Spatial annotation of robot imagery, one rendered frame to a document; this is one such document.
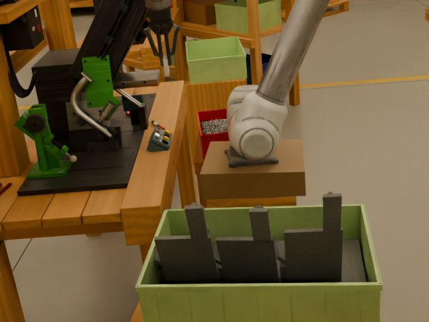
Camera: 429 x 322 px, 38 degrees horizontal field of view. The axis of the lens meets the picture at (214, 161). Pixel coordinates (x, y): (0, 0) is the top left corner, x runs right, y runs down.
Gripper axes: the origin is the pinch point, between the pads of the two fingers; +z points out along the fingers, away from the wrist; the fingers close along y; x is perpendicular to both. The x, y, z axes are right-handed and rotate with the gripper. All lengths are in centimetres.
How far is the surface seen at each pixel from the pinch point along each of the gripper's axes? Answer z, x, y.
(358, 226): 42, -47, 58
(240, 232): 44, -44, 22
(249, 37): 60, 298, 38
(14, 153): 33, 13, -66
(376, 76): 131, 389, 164
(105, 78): 13, 38, -31
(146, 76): 18, 55, -16
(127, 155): 41, 21, -22
